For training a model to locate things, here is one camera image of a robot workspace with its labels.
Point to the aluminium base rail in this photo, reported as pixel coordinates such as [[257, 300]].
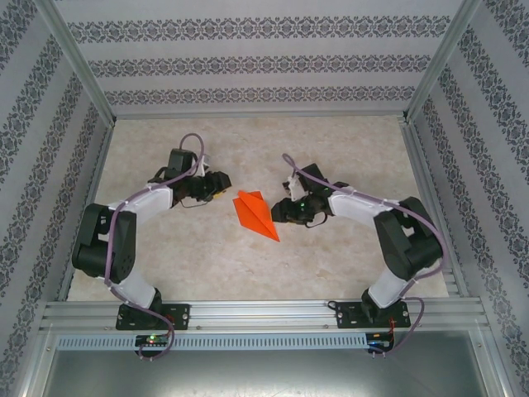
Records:
[[264, 314]]

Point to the small circuit board green light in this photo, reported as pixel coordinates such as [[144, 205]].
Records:
[[153, 340]]

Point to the orange paper sheet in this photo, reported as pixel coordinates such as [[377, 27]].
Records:
[[254, 211]]

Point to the grey metal panel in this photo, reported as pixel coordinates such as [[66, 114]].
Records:
[[264, 376]]

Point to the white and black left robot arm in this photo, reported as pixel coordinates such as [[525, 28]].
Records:
[[138, 289]]

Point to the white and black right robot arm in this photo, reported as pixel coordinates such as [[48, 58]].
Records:
[[386, 289]]

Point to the aluminium frame post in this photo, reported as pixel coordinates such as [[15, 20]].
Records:
[[443, 62], [78, 62]]

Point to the small circuit board orange light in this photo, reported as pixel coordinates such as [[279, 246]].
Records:
[[378, 337]]

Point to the aluminium table side rail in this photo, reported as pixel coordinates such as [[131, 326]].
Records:
[[419, 165], [101, 157]]

